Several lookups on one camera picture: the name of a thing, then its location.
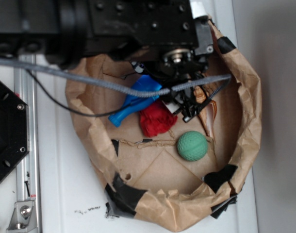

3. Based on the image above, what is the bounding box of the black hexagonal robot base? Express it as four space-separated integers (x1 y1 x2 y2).
0 81 29 184

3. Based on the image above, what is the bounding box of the orange spiral seashell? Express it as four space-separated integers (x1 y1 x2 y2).
194 86 217 138

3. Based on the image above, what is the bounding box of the metal corner bracket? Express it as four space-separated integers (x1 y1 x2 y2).
6 200 38 233

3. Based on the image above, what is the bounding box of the green dimpled ball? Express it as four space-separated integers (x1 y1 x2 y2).
177 131 208 162

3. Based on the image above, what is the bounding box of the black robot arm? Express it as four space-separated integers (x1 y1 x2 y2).
0 0 213 125

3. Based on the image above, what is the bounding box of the aluminium extrusion rail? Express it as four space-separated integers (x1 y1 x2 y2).
7 68 42 233

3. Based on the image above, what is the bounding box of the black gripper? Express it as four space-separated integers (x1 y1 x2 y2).
132 18 214 123

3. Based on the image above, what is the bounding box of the thin black wire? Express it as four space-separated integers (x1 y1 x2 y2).
25 68 135 117

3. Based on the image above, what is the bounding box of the red crumpled paper ball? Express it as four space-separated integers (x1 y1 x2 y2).
139 100 178 137

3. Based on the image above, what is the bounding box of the brown paper bag bin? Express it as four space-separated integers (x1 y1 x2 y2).
66 22 262 232

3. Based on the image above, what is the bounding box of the grey braided cable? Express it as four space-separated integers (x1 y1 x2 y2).
0 57 232 98

